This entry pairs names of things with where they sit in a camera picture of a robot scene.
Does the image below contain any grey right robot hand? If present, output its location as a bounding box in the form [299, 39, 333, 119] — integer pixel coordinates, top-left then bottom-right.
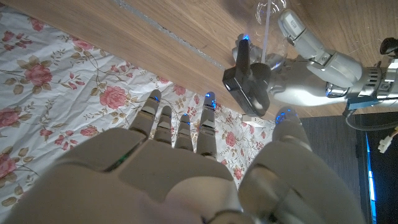
[0, 89, 366, 224]

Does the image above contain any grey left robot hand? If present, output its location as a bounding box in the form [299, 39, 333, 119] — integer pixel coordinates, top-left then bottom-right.
[233, 9, 398, 110]

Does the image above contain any clear spray bottle black cap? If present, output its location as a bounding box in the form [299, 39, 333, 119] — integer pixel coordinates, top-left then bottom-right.
[222, 0, 295, 118]

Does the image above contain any white power strip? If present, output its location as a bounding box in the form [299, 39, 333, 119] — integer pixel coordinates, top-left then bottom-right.
[241, 114, 265, 128]

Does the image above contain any floral curtain backdrop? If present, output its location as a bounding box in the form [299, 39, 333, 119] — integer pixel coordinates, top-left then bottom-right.
[0, 6, 276, 215]

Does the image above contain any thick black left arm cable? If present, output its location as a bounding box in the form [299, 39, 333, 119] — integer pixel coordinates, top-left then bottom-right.
[343, 107, 398, 131]

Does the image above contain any white wire connector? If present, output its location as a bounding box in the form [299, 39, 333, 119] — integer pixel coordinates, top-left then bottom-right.
[377, 134, 393, 154]

